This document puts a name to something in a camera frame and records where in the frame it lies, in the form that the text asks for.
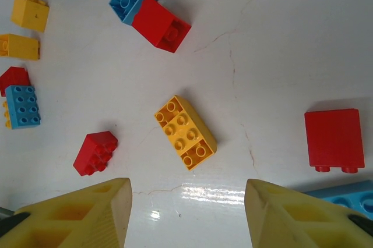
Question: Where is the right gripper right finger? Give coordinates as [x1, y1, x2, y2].
[245, 178, 373, 248]

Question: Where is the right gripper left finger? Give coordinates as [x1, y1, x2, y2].
[0, 177, 133, 248]

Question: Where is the red lego brick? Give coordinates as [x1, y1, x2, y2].
[72, 130, 119, 177]
[0, 66, 31, 97]
[304, 108, 366, 174]
[131, 0, 192, 54]

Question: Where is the long yellow lego brick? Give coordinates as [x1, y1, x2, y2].
[153, 94, 218, 172]

